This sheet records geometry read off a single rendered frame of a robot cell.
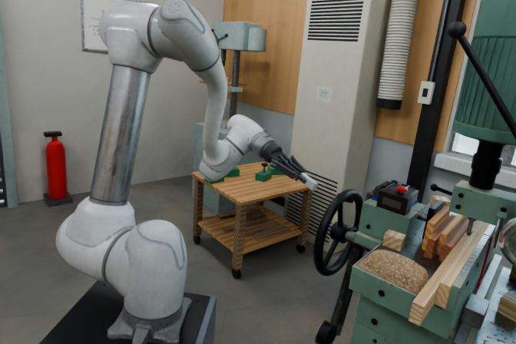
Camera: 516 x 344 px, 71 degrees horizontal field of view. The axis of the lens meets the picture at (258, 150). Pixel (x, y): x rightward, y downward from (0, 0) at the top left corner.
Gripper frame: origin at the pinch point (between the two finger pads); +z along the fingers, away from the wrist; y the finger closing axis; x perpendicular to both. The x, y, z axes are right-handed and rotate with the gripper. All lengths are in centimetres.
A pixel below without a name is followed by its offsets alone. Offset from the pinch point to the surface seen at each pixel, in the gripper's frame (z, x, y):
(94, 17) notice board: -252, 29, 40
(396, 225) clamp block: 33.0, -12.8, -10.5
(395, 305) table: 45, -10, -34
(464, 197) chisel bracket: 41, -28, -8
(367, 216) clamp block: 25.4, -9.6, -10.6
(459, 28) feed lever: 23, -62, -20
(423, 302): 48, -20, -41
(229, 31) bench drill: -170, 1, 111
